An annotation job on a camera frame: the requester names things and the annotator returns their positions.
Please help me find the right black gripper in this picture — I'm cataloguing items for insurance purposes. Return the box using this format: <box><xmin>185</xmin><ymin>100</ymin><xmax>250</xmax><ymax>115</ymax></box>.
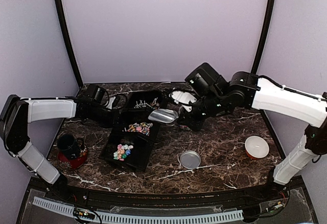
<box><xmin>177</xmin><ymin>92</ymin><xmax>227</xmax><ymax>132</ymax></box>

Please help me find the silver metal scoop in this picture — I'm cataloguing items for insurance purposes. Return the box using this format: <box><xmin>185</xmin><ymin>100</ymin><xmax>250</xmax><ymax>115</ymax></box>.
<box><xmin>148</xmin><ymin>108</ymin><xmax>178</xmax><ymax>126</ymax></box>

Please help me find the black bin with small candies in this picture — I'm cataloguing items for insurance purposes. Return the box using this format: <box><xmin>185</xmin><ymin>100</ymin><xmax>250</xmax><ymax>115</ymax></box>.
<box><xmin>112</xmin><ymin>110</ymin><xmax>161</xmax><ymax>142</ymax></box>

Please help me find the black bin with flower candies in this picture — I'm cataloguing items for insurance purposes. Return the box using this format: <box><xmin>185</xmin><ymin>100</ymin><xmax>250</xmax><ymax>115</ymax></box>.
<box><xmin>99</xmin><ymin>132</ymin><xmax>153</xmax><ymax>171</ymax></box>

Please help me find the black bin with lollipops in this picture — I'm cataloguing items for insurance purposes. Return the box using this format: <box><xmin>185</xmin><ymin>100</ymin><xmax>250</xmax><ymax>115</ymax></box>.
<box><xmin>125</xmin><ymin>90</ymin><xmax>168</xmax><ymax>110</ymax></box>

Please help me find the clear plastic jar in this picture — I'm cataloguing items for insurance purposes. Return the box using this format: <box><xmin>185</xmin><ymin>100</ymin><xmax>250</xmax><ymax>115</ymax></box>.
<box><xmin>176</xmin><ymin>106</ymin><xmax>191</xmax><ymax>131</ymax></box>

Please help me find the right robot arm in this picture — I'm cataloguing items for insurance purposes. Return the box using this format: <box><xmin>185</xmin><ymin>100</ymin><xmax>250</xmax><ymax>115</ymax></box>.
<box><xmin>171</xmin><ymin>70</ymin><xmax>326</xmax><ymax>200</ymax></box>

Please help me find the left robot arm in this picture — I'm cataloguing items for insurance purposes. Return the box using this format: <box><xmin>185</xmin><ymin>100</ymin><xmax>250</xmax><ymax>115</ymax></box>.
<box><xmin>1</xmin><ymin>94</ymin><xmax>119</xmax><ymax>201</ymax></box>

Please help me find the pile of flower candies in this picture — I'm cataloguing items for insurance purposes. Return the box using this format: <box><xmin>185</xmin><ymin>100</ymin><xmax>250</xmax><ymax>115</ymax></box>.
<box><xmin>113</xmin><ymin>144</ymin><xmax>134</xmax><ymax>161</ymax></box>

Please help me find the pile of small candies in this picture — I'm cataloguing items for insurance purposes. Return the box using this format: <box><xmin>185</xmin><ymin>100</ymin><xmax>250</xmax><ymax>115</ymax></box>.
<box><xmin>124</xmin><ymin>122</ymin><xmax>153</xmax><ymax>136</ymax></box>

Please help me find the dark blue mug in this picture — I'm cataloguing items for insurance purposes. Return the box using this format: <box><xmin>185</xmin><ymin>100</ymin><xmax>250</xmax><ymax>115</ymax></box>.
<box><xmin>57</xmin><ymin>134</ymin><xmax>85</xmax><ymax>160</ymax></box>

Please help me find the pile of lollipops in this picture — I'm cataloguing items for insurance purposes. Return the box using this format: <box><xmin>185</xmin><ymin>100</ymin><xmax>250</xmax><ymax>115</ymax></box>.
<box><xmin>134</xmin><ymin>97</ymin><xmax>160</xmax><ymax>109</ymax></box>

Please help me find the silver jar lid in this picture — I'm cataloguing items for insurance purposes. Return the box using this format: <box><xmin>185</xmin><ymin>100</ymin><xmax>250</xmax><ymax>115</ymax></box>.
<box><xmin>179</xmin><ymin>150</ymin><xmax>201</xmax><ymax>169</ymax></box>

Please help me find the red floral saucer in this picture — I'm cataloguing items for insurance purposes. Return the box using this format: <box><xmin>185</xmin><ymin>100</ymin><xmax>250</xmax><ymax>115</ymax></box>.
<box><xmin>57</xmin><ymin>145</ymin><xmax>88</xmax><ymax>170</ymax></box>

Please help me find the orange and white bowl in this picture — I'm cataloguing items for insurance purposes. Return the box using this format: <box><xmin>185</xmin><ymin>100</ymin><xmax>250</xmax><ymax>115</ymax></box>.
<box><xmin>245</xmin><ymin>136</ymin><xmax>270</xmax><ymax>160</ymax></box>

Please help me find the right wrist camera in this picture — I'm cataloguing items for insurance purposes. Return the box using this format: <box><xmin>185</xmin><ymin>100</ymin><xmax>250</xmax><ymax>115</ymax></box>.
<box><xmin>169</xmin><ymin>62</ymin><xmax>229</xmax><ymax>113</ymax></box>

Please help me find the black front rail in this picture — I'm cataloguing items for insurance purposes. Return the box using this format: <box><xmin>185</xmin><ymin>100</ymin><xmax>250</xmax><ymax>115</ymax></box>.
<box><xmin>30</xmin><ymin>180</ymin><xmax>302</xmax><ymax>211</ymax></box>

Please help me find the white slotted cable duct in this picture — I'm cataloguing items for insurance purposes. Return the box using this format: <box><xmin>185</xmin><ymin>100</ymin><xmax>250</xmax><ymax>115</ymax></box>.
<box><xmin>32</xmin><ymin>197</ymin><xmax>244</xmax><ymax>224</ymax></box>

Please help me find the left black frame post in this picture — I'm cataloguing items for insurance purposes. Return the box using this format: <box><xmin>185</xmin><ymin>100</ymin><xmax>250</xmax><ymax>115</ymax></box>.
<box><xmin>54</xmin><ymin>0</ymin><xmax>84</xmax><ymax>88</ymax></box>

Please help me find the black frame post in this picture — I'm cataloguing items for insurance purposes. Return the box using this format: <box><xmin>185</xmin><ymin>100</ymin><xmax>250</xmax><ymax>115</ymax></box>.
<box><xmin>251</xmin><ymin>0</ymin><xmax>275</xmax><ymax>74</ymax></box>
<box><xmin>54</xmin><ymin>0</ymin><xmax>84</xmax><ymax>88</ymax></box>

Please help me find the right black frame post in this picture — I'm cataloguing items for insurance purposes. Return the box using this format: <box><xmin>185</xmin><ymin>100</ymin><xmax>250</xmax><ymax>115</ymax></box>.
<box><xmin>251</xmin><ymin>0</ymin><xmax>275</xmax><ymax>74</ymax></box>

